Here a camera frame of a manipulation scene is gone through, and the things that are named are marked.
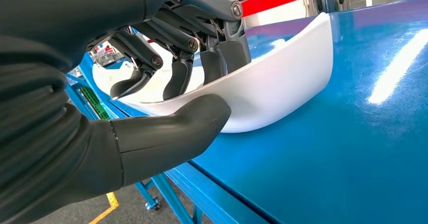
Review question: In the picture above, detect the blue metal shelf rack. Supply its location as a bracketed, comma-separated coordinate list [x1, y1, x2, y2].
[65, 0, 428, 224]

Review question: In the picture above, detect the green plastic crate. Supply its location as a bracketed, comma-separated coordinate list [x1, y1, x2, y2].
[80, 87, 111, 120]

